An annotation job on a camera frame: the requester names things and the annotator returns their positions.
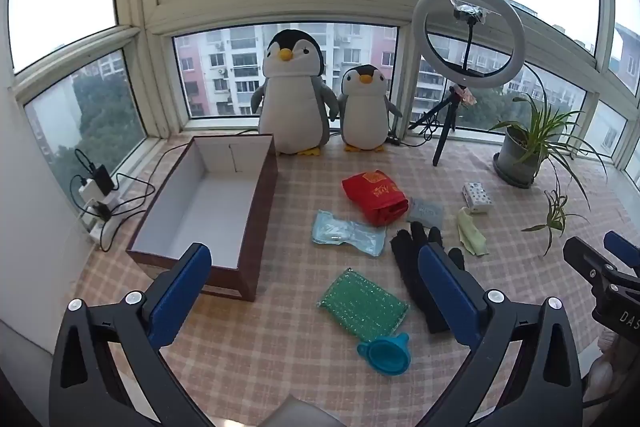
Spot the black tripod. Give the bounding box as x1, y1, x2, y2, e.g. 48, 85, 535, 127
407, 84, 476, 166

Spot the white ring light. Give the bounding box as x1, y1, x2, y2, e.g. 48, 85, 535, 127
412, 0, 525, 88

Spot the blue silicone funnel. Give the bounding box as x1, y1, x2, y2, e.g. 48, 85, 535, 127
356, 332, 411, 379

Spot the green glitter sponge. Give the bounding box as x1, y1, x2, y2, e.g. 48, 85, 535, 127
316, 268, 410, 342

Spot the brown cardboard box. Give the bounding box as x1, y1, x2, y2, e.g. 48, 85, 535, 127
126, 134, 278, 303

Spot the clear blue plastic packet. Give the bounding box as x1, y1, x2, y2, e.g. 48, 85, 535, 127
311, 209, 387, 257

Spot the black glove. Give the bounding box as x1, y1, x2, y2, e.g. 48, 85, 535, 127
390, 223, 466, 334

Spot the person's right hand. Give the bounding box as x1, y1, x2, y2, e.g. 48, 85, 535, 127
584, 347, 617, 410

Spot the red drawstring bag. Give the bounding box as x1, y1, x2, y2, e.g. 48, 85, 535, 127
341, 170, 408, 228

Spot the white power strip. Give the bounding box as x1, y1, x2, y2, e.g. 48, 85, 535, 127
82, 194, 126, 244

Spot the black power adapter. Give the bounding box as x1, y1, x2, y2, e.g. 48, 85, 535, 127
90, 165, 115, 195

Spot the pale yellow cloth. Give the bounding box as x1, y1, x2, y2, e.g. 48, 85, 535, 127
456, 207, 487, 256

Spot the potted spider plant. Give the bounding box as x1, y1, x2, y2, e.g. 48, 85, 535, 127
489, 62, 608, 258

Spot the black phone clamp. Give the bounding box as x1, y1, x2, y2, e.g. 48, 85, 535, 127
450, 0, 488, 28

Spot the white printed tissue pack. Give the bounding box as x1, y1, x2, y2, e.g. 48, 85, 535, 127
461, 182, 493, 214

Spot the grey foil packet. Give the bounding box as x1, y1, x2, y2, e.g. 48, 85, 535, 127
406, 198, 446, 230

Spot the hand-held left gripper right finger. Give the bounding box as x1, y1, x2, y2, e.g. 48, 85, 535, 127
417, 242, 586, 427

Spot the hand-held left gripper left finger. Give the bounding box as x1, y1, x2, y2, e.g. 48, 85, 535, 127
48, 243, 216, 427

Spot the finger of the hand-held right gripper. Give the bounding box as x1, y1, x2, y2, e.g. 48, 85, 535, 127
562, 236, 640, 294
603, 231, 640, 275

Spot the small penguin plush toy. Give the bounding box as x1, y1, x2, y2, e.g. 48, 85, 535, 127
327, 64, 403, 152

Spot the large penguin plush toy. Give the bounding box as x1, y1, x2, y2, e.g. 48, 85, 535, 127
250, 29, 341, 156

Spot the black charger cable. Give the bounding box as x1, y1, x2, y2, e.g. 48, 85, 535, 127
70, 149, 157, 254

